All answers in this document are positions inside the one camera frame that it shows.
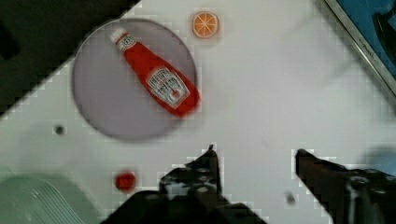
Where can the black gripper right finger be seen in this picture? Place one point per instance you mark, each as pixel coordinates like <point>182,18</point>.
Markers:
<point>349,196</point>

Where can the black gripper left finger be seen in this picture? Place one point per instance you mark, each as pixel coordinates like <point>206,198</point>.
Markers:
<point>201,172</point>

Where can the small red tomato toy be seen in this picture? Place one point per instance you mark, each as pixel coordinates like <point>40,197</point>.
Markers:
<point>125,181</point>

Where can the red ketchup bottle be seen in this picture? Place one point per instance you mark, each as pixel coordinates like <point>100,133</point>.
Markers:
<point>165,84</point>

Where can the grey round plate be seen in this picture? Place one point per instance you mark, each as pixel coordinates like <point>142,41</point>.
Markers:
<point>106,90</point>

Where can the orange slice toy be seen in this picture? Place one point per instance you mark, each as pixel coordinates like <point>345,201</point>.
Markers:
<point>205,24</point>

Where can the green colander basket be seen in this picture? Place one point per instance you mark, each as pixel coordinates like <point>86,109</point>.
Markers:
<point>45,199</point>

